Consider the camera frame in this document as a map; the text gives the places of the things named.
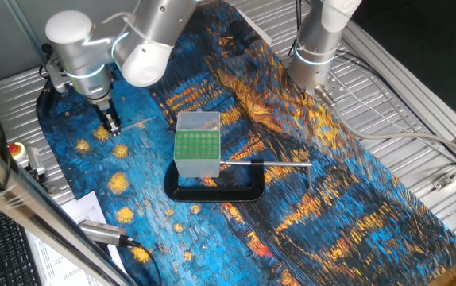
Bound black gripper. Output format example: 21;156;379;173
94;99;123;137

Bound clear large pipette tip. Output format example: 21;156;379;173
117;115;157;133

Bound green pipette tip box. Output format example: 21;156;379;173
172;108;222;180

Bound printed white paper sheet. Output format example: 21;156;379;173
24;190;128;286

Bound red emergency stop button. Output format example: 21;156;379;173
7;141;48;180

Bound black C-clamp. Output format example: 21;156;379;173
163;158;314;204

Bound black keyboard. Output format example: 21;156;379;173
0;195;43;286

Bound starry night painting cloth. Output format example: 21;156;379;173
36;0;456;286

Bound aluminium frame beam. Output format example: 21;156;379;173
0;129;138;286

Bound black microphone cable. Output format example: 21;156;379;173
131;239;164;286

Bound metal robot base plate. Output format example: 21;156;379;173
306;72;351;107

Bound thick grey cable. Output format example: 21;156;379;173
314;84;456;160

